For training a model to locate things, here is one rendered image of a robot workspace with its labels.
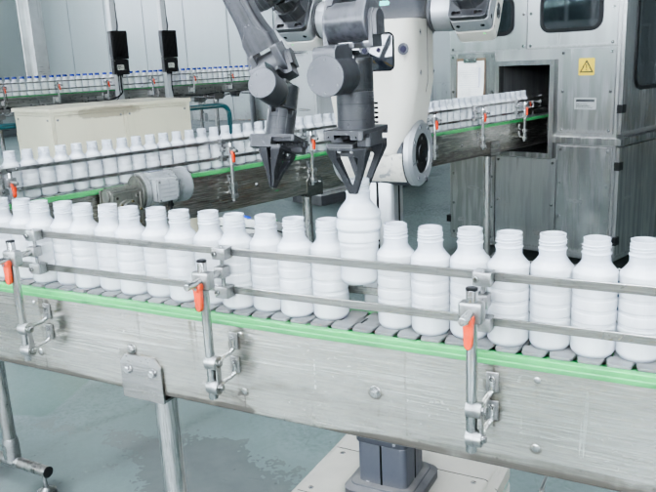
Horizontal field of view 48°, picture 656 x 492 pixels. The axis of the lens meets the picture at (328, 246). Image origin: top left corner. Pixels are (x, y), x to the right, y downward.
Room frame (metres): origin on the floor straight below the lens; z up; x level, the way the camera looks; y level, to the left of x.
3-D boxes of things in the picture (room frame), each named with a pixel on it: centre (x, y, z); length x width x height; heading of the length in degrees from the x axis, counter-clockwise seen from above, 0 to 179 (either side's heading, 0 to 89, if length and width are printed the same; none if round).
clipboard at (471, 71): (5.04, -1.00, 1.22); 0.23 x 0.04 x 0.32; 44
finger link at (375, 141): (1.14, -0.06, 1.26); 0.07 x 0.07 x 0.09; 62
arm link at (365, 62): (1.13, -0.05, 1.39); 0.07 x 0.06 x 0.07; 153
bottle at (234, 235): (1.24, 0.16, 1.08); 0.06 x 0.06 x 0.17
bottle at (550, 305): (1.00, -0.32, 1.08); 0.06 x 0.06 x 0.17
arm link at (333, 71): (1.10, -0.03, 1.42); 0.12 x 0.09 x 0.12; 153
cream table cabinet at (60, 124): (5.46, 1.58, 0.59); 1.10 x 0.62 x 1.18; 134
